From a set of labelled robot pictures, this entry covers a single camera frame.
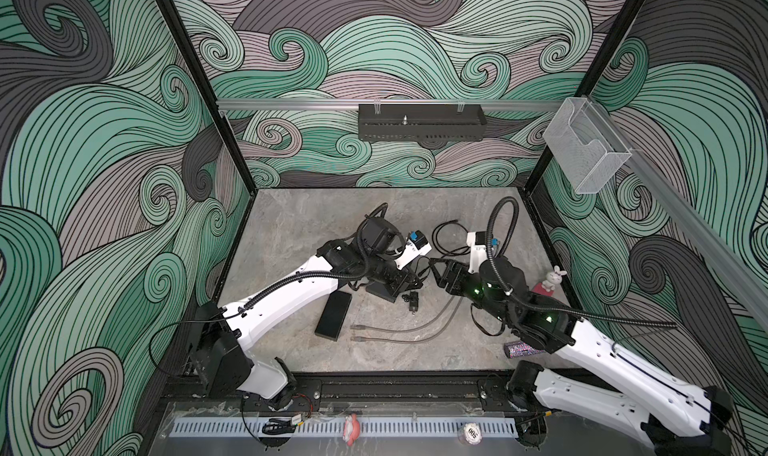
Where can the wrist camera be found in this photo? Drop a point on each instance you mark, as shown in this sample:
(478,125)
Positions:
(417,246)
(476,243)

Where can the clear acrylic wall box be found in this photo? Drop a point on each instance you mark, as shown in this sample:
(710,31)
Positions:
(587,145)

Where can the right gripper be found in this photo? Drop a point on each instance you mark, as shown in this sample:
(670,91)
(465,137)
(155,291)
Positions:
(453,274)

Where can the pink toy on duct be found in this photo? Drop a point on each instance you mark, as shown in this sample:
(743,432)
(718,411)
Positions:
(351,429)

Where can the black perforated wall tray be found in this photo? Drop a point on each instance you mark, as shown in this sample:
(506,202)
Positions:
(427,124)

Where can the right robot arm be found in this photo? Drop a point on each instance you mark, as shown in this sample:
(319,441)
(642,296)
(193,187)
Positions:
(640,400)

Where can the round white pink object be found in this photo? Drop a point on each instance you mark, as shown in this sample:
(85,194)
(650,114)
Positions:
(470,434)

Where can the white slotted cable duct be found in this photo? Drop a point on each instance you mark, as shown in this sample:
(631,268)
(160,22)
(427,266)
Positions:
(200,427)

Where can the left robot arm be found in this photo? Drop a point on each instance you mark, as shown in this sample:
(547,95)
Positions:
(221,337)

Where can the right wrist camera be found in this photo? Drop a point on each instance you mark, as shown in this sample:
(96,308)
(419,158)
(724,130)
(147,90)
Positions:
(476,243)

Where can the glittery purple microphone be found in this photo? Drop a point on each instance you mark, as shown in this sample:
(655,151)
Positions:
(519,349)

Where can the small black ribbed switch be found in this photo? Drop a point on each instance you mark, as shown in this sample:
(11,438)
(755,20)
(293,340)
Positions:
(333,315)

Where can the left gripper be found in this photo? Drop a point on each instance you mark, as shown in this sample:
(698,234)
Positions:
(405,281)

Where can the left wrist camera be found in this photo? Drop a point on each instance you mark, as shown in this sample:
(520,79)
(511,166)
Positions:
(417,246)

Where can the pink bunny figurine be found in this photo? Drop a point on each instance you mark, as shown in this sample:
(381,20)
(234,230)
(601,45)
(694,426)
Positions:
(551,282)

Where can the large black network switch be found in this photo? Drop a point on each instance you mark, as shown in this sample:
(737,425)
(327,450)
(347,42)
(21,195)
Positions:
(386,291)

